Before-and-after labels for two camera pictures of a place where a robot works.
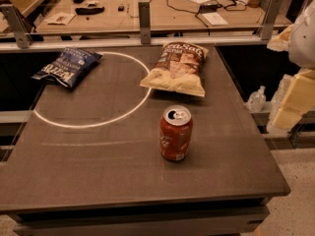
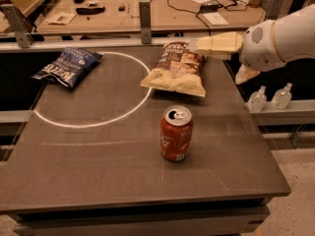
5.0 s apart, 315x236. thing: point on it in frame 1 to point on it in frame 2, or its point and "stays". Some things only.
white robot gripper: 303,39 to 257,48
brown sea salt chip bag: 178,68 stays
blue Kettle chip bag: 70,66 stays
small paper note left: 60,18 stays
